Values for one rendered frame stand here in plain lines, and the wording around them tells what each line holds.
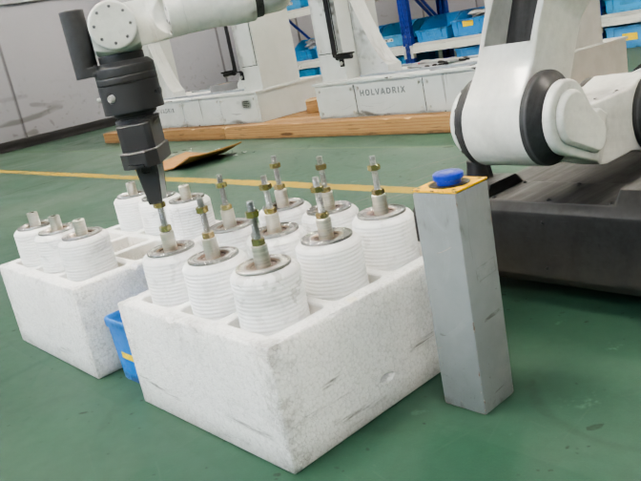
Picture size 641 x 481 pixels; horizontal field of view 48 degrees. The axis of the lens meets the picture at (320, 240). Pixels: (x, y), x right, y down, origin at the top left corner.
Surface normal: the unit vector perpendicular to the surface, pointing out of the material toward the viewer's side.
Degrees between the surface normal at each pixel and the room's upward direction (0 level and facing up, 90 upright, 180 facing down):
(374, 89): 90
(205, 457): 0
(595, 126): 90
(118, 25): 90
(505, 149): 115
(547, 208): 46
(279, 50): 90
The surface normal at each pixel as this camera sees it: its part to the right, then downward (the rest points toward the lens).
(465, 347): -0.72, 0.32
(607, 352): -0.18, -0.94
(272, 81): 0.66, 0.08
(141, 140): 0.02, 0.28
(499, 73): -0.68, -0.36
